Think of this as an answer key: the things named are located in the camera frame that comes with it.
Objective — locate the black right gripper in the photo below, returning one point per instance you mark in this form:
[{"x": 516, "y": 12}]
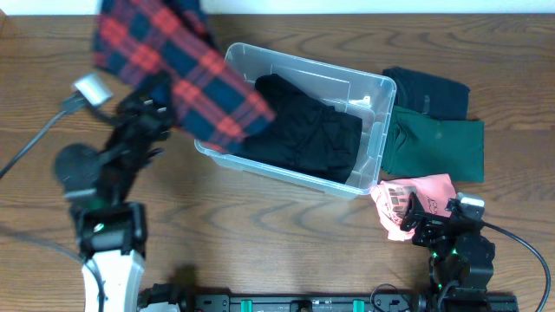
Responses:
[{"x": 414, "y": 215}]

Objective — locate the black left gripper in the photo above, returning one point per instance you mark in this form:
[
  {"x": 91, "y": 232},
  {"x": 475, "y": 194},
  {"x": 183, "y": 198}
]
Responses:
[{"x": 145, "y": 114}]

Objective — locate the red navy plaid shirt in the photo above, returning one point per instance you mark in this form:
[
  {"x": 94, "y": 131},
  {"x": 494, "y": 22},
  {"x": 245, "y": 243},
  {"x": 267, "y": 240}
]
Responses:
[{"x": 135, "y": 40}]

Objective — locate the clear plastic storage bin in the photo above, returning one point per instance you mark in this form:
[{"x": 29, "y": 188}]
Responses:
[{"x": 365, "y": 95}]

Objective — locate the black garment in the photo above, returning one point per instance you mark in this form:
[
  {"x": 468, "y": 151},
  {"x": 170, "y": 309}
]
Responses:
[{"x": 306, "y": 136}]

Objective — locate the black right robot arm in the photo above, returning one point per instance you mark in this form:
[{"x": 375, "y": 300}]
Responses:
[{"x": 461, "y": 259}]

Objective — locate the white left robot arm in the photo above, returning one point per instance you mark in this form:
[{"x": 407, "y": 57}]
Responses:
[{"x": 111, "y": 232}]

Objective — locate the pink printed folded garment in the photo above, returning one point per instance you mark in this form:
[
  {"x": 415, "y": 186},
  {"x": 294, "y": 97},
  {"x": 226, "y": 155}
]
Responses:
[{"x": 391, "y": 200}]

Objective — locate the dark green folded garment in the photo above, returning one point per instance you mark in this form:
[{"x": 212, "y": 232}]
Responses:
[{"x": 418, "y": 145}]

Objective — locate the dark navy folded garment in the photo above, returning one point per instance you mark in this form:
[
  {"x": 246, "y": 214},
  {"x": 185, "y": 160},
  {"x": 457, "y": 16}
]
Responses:
[{"x": 437, "y": 97}]

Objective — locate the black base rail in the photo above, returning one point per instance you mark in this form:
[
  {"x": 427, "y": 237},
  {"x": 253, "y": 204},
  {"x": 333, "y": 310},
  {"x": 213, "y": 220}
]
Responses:
[{"x": 166, "y": 297}]

